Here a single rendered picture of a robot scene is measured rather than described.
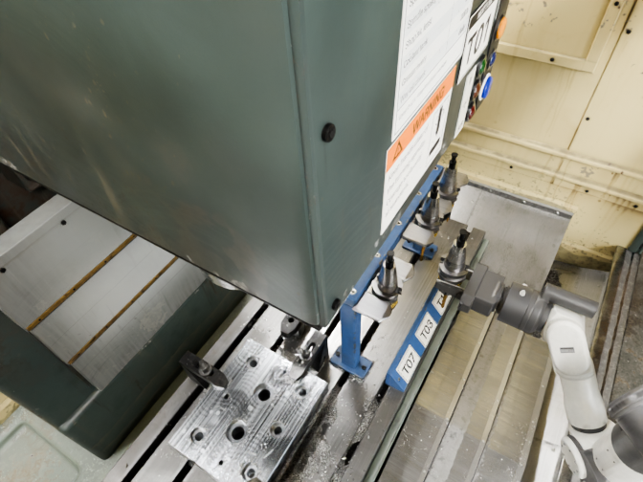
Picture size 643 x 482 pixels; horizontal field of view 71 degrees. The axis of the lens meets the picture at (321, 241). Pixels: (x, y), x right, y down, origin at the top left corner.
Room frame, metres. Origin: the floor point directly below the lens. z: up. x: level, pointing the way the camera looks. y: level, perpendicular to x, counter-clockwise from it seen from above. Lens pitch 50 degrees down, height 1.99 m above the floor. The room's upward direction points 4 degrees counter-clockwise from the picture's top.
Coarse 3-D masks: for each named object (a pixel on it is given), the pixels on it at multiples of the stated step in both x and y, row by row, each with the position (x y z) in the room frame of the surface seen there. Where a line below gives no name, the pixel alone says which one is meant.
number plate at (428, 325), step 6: (426, 318) 0.59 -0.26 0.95; (420, 324) 0.57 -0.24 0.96; (426, 324) 0.58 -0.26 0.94; (432, 324) 0.59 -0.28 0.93; (420, 330) 0.56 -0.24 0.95; (426, 330) 0.57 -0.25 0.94; (432, 330) 0.57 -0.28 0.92; (420, 336) 0.55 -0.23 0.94; (426, 336) 0.55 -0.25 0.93; (426, 342) 0.54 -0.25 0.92
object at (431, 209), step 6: (426, 198) 0.71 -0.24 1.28; (432, 198) 0.69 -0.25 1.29; (438, 198) 0.70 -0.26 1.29; (426, 204) 0.70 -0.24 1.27; (432, 204) 0.69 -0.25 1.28; (438, 204) 0.69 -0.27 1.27; (426, 210) 0.69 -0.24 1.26; (432, 210) 0.69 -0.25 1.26; (438, 210) 0.69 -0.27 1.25; (420, 216) 0.70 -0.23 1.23; (426, 216) 0.69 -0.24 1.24; (432, 216) 0.68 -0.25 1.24; (438, 216) 0.69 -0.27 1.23; (426, 222) 0.69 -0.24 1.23; (432, 222) 0.68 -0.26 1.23
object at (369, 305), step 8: (368, 296) 0.50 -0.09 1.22; (376, 296) 0.50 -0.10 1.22; (360, 304) 0.49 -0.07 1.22; (368, 304) 0.48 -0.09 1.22; (376, 304) 0.48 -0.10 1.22; (384, 304) 0.48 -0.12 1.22; (360, 312) 0.47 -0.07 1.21; (368, 312) 0.47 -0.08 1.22; (376, 312) 0.47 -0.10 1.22; (384, 312) 0.46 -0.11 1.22; (376, 320) 0.45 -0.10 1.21
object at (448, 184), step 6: (450, 168) 0.79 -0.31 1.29; (456, 168) 0.79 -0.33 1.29; (444, 174) 0.79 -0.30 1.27; (450, 174) 0.78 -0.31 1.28; (456, 174) 0.79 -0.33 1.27; (444, 180) 0.78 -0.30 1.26; (450, 180) 0.78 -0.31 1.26; (456, 180) 0.79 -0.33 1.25; (438, 186) 0.79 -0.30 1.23; (444, 186) 0.78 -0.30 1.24; (450, 186) 0.78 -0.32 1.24; (444, 192) 0.78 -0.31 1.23; (450, 192) 0.77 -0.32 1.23
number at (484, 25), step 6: (492, 12) 0.50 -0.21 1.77; (486, 18) 0.48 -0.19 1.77; (480, 24) 0.47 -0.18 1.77; (486, 24) 0.49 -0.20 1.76; (480, 30) 0.47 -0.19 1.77; (486, 30) 0.49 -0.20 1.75; (480, 36) 0.48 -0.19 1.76; (486, 36) 0.50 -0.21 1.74; (480, 42) 0.48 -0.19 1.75; (474, 48) 0.46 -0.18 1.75; (480, 48) 0.49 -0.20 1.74; (474, 54) 0.47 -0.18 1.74
